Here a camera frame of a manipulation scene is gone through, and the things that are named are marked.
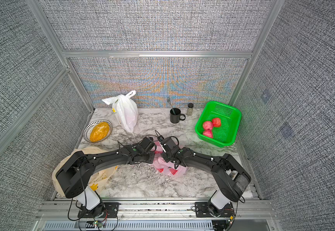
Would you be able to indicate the beige plastic bag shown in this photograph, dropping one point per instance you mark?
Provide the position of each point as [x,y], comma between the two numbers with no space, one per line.
[96,181]

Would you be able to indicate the pink plastic bag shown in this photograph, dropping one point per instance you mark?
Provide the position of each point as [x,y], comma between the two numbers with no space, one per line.
[166,168]

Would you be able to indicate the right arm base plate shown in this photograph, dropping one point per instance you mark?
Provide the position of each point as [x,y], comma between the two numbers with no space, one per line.
[202,208]

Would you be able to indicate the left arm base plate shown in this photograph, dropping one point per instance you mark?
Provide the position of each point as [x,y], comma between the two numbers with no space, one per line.
[102,210]

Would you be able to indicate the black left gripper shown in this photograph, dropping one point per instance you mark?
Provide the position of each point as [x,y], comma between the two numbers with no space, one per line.
[152,154]

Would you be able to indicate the green plastic basket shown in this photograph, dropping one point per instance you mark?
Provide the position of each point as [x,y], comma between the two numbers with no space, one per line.
[225,134]

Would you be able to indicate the metal spoon in mug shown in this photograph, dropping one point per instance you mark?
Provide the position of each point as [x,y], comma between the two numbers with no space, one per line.
[169,102]

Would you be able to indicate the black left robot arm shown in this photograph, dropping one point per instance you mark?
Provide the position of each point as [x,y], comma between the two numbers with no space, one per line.
[73,177]

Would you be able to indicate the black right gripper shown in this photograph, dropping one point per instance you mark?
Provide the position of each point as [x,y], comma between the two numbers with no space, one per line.
[163,155]

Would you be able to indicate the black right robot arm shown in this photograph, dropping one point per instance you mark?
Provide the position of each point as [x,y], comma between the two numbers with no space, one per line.
[231,178]

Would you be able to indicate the black mug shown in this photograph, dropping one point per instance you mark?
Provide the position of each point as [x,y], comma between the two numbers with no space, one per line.
[176,116]

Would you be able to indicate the white plastic bag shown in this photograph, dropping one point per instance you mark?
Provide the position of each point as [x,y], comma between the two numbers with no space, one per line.
[125,110]

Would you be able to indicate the aluminium front rail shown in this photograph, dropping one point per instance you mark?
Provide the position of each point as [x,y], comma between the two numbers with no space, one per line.
[157,209]

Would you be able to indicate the pink red apple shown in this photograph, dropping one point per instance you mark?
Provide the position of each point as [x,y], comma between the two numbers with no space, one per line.
[208,133]

